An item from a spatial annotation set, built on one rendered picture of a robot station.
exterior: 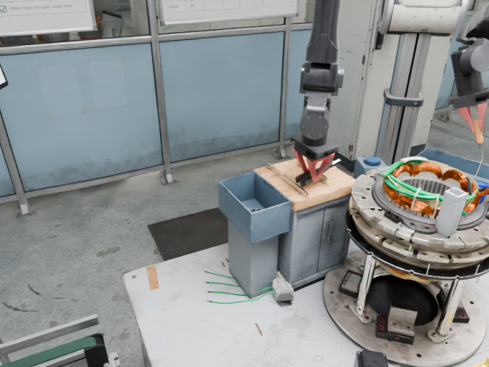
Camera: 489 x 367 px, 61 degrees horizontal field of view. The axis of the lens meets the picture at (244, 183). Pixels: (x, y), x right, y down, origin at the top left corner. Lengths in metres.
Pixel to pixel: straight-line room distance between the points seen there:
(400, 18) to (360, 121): 2.03
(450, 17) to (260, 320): 0.92
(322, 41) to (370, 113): 2.46
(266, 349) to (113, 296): 1.42
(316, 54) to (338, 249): 0.54
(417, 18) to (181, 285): 0.96
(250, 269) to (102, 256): 1.64
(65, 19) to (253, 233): 2.07
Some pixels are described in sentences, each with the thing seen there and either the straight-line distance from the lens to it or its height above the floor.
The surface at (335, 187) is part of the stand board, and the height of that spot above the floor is 1.06.
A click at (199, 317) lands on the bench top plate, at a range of 1.08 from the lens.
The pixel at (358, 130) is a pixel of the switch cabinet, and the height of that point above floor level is 0.36.
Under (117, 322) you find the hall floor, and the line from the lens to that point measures 2.19.
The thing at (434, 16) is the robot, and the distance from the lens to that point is 1.29.
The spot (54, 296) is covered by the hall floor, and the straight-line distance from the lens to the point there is 2.42.
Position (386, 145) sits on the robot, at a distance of 1.41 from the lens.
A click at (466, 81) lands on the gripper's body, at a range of 1.15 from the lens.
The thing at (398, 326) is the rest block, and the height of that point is 0.84.
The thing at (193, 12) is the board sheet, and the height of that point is 1.20.
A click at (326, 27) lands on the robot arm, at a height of 1.44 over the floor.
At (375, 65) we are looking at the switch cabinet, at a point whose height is 0.84.
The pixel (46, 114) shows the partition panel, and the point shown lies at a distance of 2.92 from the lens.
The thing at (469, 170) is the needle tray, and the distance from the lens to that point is 1.31.
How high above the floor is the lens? 1.57
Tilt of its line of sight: 30 degrees down
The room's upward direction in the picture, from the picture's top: straight up
